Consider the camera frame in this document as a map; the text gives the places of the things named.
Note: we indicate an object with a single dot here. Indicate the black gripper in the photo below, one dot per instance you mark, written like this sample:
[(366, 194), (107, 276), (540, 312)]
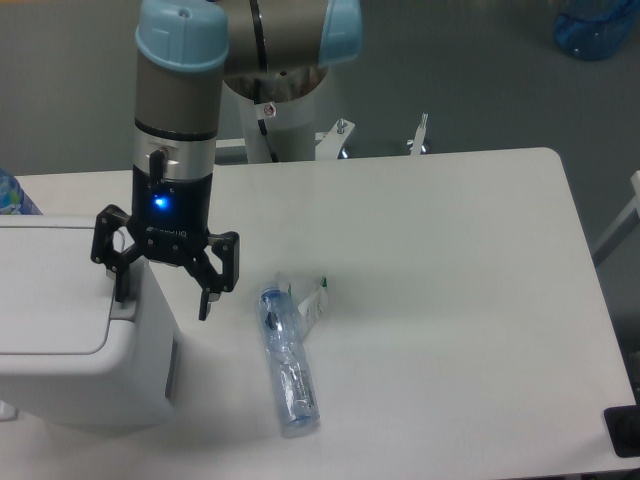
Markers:
[(168, 224)]

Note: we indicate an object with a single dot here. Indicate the white push-lid trash can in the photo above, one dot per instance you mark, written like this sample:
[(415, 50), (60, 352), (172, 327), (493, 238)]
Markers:
[(71, 353)]

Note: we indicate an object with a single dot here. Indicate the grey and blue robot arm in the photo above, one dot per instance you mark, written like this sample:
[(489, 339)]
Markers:
[(186, 51)]

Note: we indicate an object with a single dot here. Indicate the blue labelled bottle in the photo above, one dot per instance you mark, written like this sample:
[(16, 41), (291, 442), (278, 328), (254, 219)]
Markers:
[(14, 200)]

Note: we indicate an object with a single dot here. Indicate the crumpled white wrapper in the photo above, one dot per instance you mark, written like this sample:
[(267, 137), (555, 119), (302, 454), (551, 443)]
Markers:
[(309, 294)]

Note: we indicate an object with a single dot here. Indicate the crushed clear plastic bottle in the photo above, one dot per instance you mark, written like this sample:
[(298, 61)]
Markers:
[(290, 373)]

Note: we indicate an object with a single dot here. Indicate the blue water jug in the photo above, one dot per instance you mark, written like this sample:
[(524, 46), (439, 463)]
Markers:
[(594, 30)]

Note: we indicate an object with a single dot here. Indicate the black clamp at table edge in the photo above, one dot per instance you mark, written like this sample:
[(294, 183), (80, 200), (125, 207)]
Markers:
[(623, 426)]

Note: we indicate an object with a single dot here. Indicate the white base bracket with bolts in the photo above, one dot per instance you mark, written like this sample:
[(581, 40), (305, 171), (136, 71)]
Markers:
[(327, 145)]

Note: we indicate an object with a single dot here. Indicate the white frame at right edge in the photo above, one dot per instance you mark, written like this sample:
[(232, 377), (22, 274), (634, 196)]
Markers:
[(622, 225)]

